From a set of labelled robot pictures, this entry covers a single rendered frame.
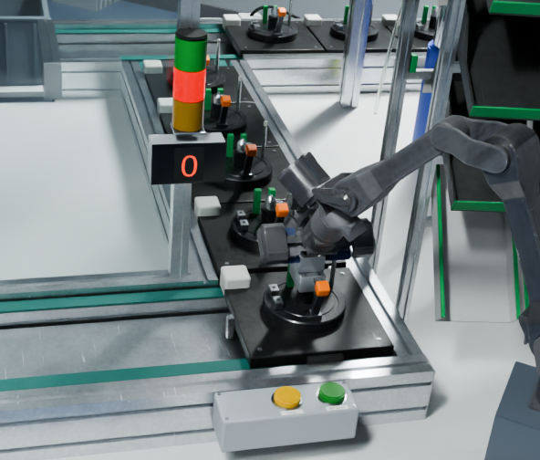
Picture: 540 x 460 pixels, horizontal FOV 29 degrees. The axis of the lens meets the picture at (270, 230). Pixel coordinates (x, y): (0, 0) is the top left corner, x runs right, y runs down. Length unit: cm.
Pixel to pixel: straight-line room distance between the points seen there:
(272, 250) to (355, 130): 112
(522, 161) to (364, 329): 50
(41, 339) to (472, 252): 73
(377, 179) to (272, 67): 140
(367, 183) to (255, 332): 35
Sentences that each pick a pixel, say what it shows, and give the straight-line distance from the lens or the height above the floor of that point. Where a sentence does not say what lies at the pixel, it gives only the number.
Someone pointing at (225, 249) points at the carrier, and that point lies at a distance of 188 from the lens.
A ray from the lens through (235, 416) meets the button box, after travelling 152.
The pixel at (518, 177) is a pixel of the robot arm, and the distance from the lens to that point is 133.
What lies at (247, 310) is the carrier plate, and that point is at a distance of 172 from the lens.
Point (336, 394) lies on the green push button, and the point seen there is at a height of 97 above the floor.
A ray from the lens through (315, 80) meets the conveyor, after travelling 286.
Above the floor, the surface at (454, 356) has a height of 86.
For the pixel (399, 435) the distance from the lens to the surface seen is 168.
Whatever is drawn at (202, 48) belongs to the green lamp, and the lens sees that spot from 158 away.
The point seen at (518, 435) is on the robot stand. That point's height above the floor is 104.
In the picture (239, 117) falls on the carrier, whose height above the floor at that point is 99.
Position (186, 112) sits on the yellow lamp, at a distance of 161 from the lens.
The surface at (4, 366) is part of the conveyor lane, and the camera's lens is 169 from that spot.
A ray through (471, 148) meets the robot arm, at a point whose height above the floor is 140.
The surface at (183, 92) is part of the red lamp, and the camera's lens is 160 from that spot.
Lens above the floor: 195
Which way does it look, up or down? 30 degrees down
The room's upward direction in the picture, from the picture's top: 5 degrees clockwise
